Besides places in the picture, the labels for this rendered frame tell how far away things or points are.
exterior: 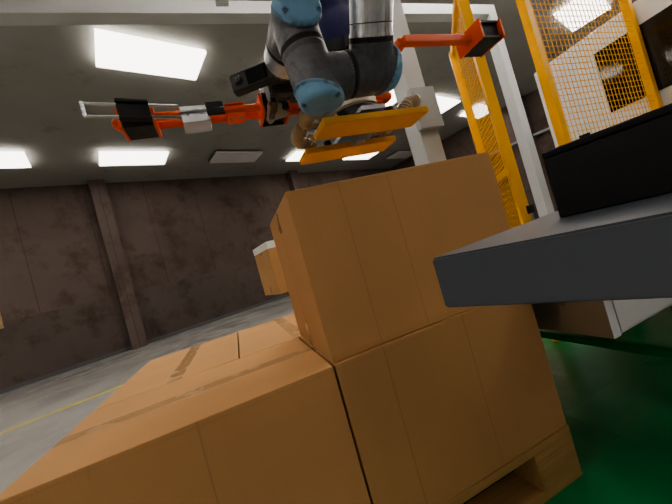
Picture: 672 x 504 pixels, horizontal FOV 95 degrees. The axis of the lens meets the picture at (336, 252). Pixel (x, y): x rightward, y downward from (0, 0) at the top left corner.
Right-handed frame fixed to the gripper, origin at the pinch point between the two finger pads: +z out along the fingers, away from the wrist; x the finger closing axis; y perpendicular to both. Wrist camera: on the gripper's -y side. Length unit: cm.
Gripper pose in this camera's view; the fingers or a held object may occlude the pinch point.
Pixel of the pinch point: (264, 110)
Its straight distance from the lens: 100.7
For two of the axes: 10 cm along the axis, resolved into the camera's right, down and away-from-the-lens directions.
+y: 9.0, -2.5, 3.5
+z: -3.3, 1.1, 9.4
